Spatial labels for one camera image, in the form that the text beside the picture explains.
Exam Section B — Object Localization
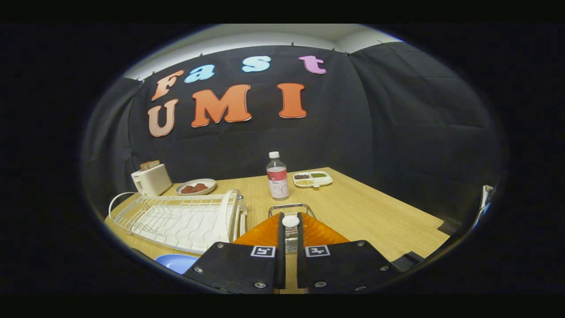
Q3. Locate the white wire dish rack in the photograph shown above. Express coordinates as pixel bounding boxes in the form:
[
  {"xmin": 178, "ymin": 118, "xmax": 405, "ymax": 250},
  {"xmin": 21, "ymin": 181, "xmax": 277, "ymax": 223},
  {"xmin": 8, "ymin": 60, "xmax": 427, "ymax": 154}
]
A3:
[{"xmin": 108, "ymin": 189, "xmax": 248, "ymax": 255}]

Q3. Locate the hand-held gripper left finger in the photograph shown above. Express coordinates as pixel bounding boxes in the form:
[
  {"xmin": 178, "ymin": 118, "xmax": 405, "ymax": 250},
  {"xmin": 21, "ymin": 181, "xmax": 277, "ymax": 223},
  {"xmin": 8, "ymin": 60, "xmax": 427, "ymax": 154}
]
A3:
[{"xmin": 183, "ymin": 212, "xmax": 286, "ymax": 294}]

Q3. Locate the metal wire basket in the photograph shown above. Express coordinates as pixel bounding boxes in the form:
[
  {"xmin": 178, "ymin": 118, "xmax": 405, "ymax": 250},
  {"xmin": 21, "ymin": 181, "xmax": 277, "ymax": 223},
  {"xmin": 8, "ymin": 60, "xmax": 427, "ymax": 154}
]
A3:
[{"xmin": 268, "ymin": 203, "xmax": 316, "ymax": 254}]

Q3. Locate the white toaster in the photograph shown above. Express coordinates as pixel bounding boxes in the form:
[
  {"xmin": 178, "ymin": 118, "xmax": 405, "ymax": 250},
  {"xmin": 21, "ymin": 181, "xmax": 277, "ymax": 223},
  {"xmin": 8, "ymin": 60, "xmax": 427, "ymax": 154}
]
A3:
[{"xmin": 131, "ymin": 164, "xmax": 173, "ymax": 197}]

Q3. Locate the blue plate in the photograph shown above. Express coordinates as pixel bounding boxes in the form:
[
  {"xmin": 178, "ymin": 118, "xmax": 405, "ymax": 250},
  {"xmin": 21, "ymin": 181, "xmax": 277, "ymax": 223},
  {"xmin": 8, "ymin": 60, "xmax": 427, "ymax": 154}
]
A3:
[{"xmin": 155, "ymin": 254, "xmax": 199, "ymax": 275}]

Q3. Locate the clear bottle with red label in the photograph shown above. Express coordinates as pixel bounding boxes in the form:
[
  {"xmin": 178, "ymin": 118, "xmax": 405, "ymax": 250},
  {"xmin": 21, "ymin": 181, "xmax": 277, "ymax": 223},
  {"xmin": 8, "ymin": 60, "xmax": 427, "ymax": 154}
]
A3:
[{"xmin": 266, "ymin": 151, "xmax": 290, "ymax": 201}]

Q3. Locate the beige oval dish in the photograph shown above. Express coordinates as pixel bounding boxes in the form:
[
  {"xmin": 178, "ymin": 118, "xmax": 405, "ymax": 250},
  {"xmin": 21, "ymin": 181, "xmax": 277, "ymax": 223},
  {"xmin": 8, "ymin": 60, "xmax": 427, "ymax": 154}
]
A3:
[{"xmin": 175, "ymin": 178, "xmax": 217, "ymax": 196}]

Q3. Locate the black backdrop cloth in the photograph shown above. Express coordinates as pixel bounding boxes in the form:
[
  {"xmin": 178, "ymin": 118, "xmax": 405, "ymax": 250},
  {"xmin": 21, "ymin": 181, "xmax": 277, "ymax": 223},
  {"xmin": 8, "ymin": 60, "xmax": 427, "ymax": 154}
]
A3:
[{"xmin": 82, "ymin": 42, "xmax": 504, "ymax": 221}]

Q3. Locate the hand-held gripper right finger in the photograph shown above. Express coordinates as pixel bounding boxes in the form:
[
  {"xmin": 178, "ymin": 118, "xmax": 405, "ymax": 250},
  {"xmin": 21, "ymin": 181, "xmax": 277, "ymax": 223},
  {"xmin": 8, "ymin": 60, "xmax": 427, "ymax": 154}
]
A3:
[{"xmin": 297, "ymin": 212, "xmax": 402, "ymax": 294}]

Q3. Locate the white divided dish with beans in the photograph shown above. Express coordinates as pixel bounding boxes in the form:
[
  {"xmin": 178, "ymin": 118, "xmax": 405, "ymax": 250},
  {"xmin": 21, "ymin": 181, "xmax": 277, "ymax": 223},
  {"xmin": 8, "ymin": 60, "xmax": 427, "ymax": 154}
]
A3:
[{"xmin": 293, "ymin": 171, "xmax": 333, "ymax": 189}]

